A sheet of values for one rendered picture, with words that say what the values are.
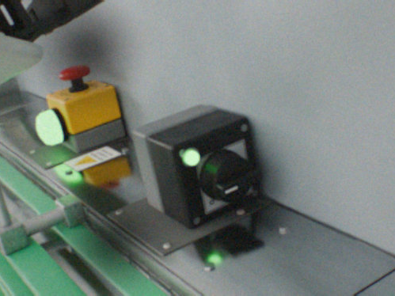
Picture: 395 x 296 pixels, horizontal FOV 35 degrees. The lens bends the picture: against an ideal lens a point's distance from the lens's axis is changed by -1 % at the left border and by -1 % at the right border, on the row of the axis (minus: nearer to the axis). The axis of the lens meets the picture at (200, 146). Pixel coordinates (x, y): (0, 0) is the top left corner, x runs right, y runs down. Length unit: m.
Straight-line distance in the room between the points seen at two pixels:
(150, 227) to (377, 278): 0.21
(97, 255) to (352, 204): 0.24
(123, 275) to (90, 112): 0.30
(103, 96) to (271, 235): 0.35
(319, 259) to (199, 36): 0.24
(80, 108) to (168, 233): 0.28
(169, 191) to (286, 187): 0.10
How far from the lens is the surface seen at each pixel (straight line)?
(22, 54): 0.32
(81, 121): 0.78
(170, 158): 0.52
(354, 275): 0.46
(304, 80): 0.48
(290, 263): 0.48
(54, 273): 0.58
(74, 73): 0.79
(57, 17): 0.36
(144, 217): 0.58
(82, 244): 0.61
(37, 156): 0.82
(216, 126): 0.54
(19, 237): 0.63
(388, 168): 0.45
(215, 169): 0.52
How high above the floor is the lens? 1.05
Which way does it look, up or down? 27 degrees down
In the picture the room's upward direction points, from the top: 112 degrees counter-clockwise
